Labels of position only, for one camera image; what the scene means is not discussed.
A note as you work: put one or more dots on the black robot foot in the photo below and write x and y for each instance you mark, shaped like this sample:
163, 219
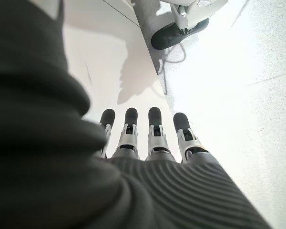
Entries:
166, 35

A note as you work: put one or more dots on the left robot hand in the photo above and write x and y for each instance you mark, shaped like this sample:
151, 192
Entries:
38, 143

